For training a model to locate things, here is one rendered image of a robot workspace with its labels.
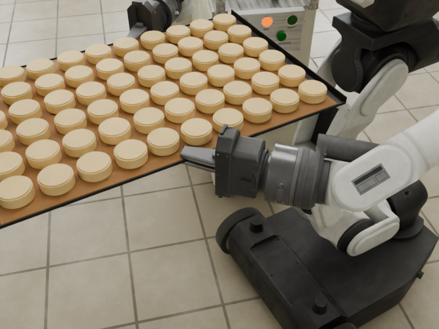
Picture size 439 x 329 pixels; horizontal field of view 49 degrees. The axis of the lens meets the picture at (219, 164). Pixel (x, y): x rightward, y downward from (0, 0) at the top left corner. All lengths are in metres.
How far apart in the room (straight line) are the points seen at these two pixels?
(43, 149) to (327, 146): 0.42
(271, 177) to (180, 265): 1.20
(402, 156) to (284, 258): 1.01
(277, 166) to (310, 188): 0.06
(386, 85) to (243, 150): 0.53
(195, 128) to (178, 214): 1.26
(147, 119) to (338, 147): 0.30
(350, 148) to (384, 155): 0.06
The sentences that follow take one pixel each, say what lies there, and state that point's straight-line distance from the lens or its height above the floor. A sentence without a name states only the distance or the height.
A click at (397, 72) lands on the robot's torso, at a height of 0.93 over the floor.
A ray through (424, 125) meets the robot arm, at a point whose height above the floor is 1.09.
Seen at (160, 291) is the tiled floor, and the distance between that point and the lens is 1.79.
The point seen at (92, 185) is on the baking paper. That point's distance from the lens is 0.72.
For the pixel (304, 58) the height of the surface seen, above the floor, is 0.65.
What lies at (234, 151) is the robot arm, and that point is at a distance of 0.69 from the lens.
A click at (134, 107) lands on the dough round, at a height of 1.02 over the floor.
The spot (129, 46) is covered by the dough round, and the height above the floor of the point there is 1.02.
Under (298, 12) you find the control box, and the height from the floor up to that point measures 0.84.
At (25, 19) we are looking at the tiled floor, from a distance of 3.67.
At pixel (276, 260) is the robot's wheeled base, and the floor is 0.19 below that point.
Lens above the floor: 1.50
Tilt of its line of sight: 43 degrees down
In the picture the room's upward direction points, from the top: straight up
